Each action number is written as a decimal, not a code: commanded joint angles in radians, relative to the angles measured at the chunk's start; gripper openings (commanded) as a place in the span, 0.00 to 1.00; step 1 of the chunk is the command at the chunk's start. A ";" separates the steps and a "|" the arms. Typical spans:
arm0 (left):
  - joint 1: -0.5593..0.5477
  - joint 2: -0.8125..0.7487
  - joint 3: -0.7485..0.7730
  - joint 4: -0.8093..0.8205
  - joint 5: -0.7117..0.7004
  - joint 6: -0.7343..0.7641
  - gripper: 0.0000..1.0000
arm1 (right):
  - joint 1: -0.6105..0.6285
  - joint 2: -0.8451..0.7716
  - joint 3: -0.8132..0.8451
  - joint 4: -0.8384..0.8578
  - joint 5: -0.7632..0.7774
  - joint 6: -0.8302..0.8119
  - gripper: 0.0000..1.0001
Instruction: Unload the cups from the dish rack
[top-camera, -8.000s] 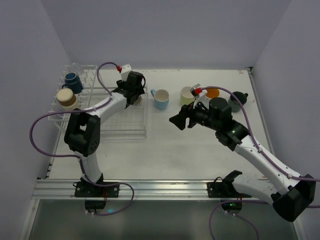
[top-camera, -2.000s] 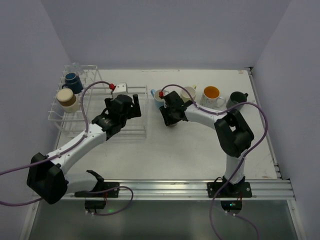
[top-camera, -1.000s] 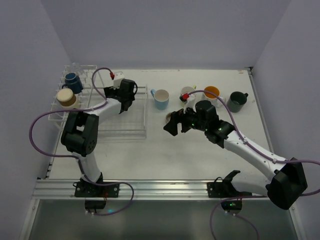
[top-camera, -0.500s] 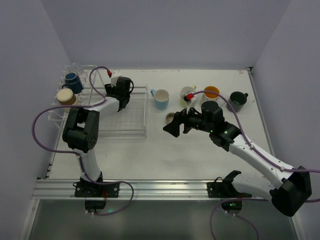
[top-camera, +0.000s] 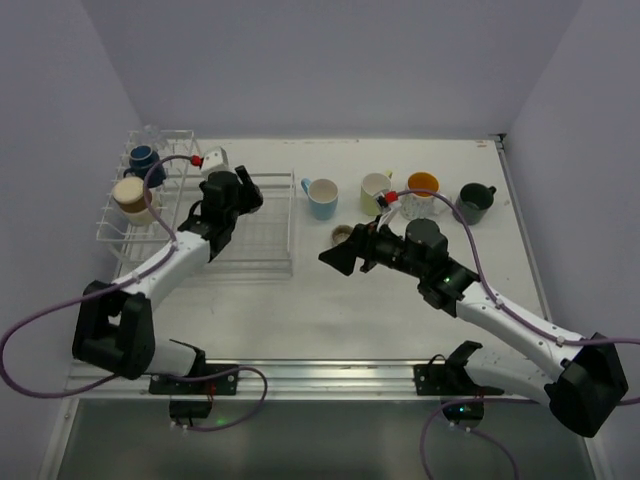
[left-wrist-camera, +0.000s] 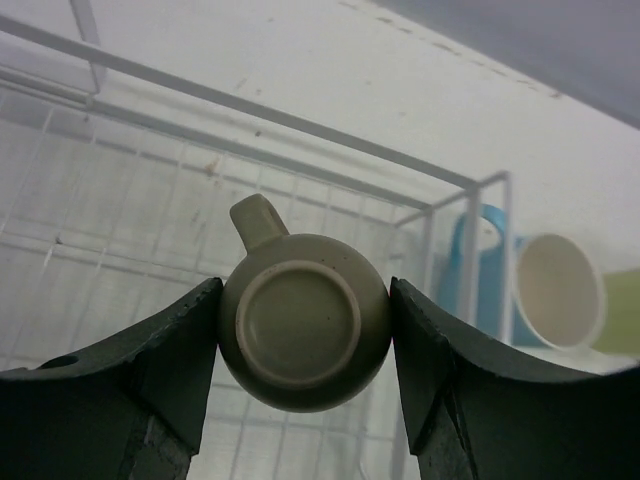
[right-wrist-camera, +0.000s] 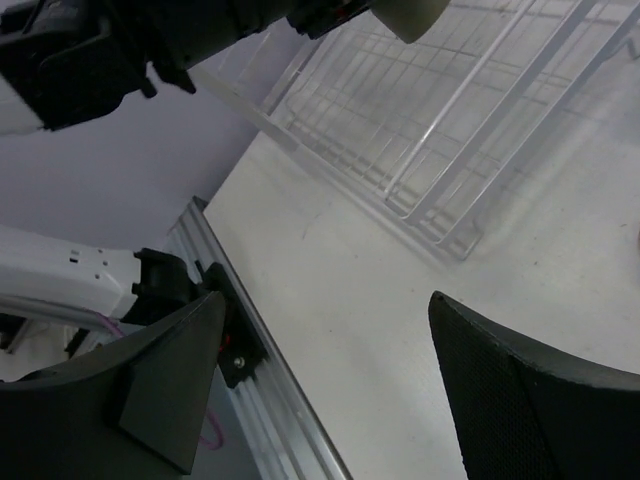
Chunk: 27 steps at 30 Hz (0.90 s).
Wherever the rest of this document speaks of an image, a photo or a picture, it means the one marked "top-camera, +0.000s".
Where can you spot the speckled beige small cup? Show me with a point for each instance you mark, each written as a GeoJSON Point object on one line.
{"type": "Point", "coordinates": [340, 234]}

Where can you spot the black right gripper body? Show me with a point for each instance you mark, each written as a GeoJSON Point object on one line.
{"type": "Point", "coordinates": [362, 248]}

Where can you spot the pale yellow mug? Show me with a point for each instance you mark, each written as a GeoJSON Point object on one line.
{"type": "Point", "coordinates": [371, 185]}

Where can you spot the white wire dish rack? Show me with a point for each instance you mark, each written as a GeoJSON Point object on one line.
{"type": "Point", "coordinates": [262, 243]}

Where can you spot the light blue mug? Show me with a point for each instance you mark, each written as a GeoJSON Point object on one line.
{"type": "Point", "coordinates": [323, 195]}

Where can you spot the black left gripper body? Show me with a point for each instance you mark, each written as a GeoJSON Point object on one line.
{"type": "Point", "coordinates": [247, 189]}

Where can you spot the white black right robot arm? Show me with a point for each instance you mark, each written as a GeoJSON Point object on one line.
{"type": "Point", "coordinates": [581, 380]}

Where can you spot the dark blue mug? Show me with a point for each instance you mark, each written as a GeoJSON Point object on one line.
{"type": "Point", "coordinates": [144, 161]}

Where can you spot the cream brown mug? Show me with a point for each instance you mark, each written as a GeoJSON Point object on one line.
{"type": "Point", "coordinates": [130, 196]}

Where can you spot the white wire plate rack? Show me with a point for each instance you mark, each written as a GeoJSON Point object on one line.
{"type": "Point", "coordinates": [132, 245]}

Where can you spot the aluminium mounting rail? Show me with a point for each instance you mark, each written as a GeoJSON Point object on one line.
{"type": "Point", "coordinates": [378, 380]}

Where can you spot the white patterned orange-inside mug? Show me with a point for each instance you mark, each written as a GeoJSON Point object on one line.
{"type": "Point", "coordinates": [419, 202]}

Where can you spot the clear glass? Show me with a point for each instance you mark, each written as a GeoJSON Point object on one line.
{"type": "Point", "coordinates": [152, 136]}

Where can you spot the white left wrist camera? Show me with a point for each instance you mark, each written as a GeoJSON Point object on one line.
{"type": "Point", "coordinates": [214, 160]}

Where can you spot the dark teal wave mug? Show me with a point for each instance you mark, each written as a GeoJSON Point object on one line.
{"type": "Point", "coordinates": [473, 202]}

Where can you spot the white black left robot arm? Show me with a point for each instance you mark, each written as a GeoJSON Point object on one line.
{"type": "Point", "coordinates": [115, 330]}

